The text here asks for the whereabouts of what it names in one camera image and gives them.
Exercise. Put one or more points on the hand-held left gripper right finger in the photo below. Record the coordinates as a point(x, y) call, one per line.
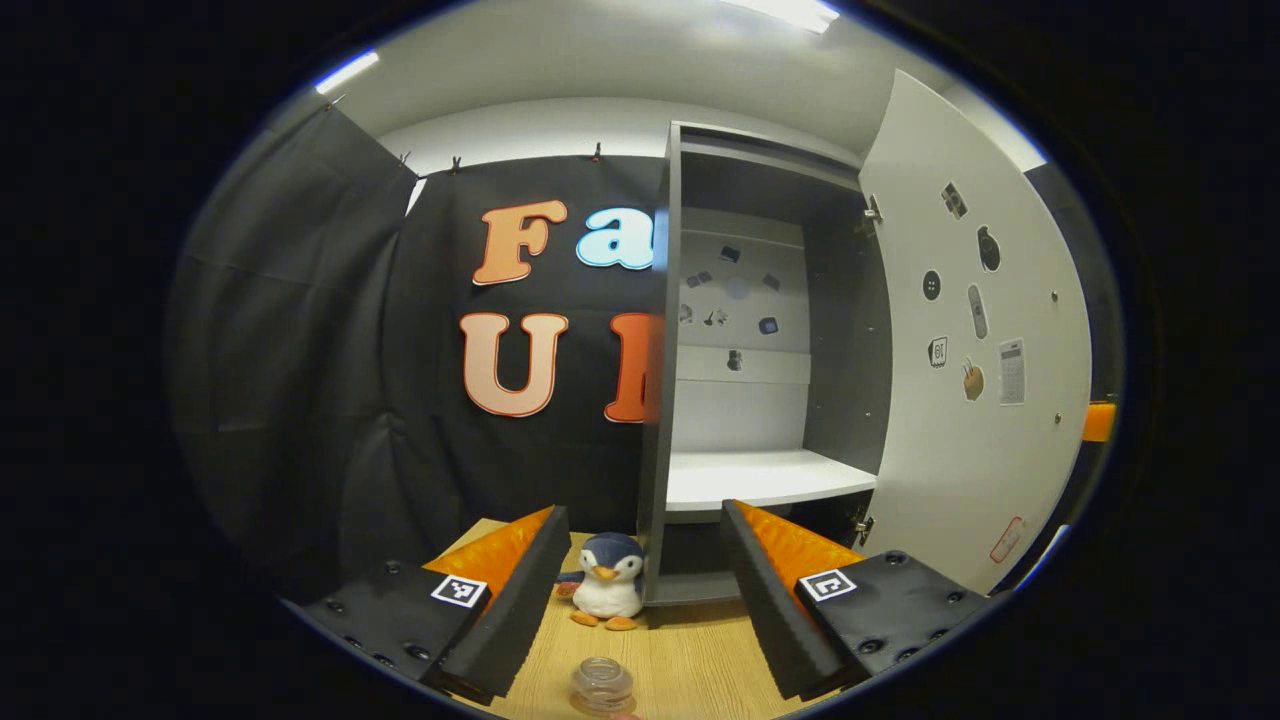
point(765, 610)

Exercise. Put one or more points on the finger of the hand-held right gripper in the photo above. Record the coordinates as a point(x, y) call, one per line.
point(1098, 421)

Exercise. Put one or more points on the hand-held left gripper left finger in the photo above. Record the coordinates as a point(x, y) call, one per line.
point(520, 610)

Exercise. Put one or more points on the clear bottle red label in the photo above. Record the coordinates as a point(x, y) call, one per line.
point(603, 685)

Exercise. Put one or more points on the white cabinet door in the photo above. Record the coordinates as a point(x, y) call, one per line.
point(960, 480)

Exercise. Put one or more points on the grey cabinet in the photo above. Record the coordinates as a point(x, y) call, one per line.
point(850, 350)

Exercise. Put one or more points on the metal cabinet hinge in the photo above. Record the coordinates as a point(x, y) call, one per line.
point(864, 525)
point(872, 214)

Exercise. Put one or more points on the white cabinet shelf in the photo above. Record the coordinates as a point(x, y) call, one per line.
point(750, 478)

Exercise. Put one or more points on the penguin plush toy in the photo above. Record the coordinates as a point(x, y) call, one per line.
point(610, 595)

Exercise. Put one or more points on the black backdrop cloth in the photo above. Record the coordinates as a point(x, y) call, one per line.
point(300, 350)

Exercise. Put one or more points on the long ceiling light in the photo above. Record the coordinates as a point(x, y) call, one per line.
point(790, 12)
point(348, 72)

